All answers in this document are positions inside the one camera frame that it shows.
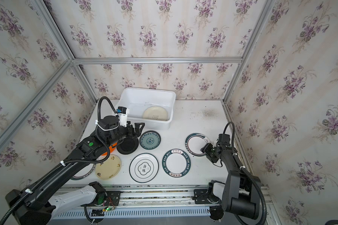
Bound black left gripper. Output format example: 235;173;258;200
106;119;144;149

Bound white plate green red rim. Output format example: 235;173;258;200
185;133;210;157

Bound cream bear plate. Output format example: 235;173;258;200
142;106;168;121

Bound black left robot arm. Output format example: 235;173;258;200
0;115;145;225

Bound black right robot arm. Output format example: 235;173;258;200
193;134;267;225

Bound white plastic bin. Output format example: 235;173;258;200
116;88;176;130

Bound teal blue floral plate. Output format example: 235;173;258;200
139;130;161;150

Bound orange plate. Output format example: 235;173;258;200
100;143;117;157

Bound white plate black rim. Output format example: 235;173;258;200
129;153;159;183

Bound white plate green lettered rim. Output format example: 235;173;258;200
162;149;191;178

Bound yellowish cream plate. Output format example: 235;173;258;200
95;155;122;180

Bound white green rim plate left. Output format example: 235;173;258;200
70;164;96;181

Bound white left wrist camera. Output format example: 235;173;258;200
116;106;130;127

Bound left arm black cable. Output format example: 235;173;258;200
0;96;117;225

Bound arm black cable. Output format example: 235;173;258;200
0;96;117;225
222;121;268;225

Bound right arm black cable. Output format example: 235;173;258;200
222;121;268;225

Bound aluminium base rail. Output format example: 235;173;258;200
30;184;277;225

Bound aluminium frame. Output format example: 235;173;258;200
0;0;277;186

